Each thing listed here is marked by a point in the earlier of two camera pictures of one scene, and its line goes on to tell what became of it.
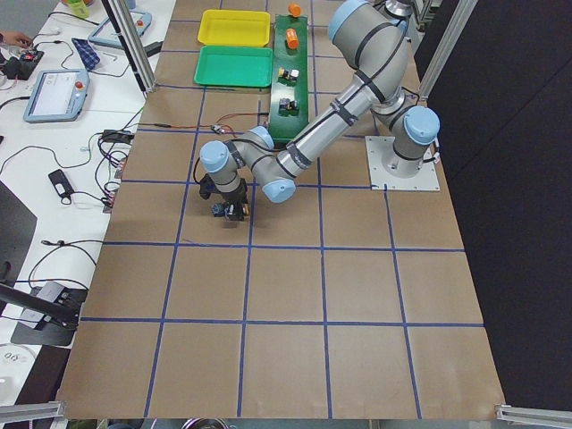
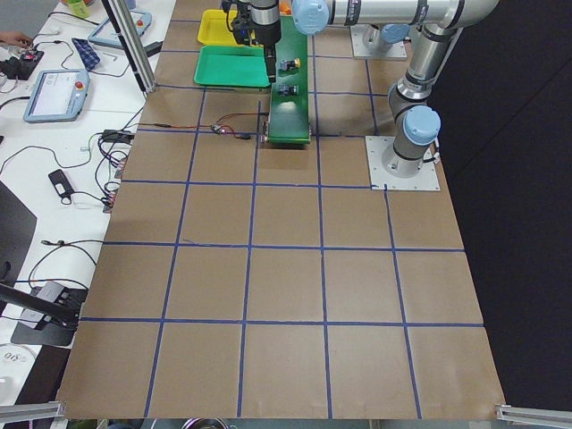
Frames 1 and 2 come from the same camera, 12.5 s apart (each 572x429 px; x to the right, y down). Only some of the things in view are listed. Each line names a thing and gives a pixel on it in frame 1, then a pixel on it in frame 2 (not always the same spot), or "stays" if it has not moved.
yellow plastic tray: x=234 y=28 stays
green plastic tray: x=235 y=65 stays
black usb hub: x=117 y=136 stays
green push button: x=218 y=210 -> x=288 y=90
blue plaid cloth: x=87 y=54 stays
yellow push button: x=236 y=211 -> x=286 y=65
